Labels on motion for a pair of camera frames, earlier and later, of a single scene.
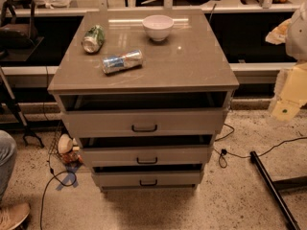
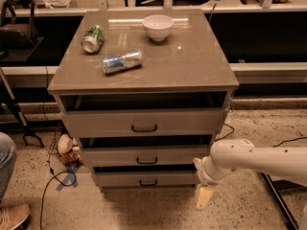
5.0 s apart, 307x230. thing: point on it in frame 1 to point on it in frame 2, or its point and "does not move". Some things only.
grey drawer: x=148 y=150 does not move
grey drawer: x=149 y=176 does not move
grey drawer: x=144 y=115 does not move
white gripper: x=297 y=37 to x=201 y=172
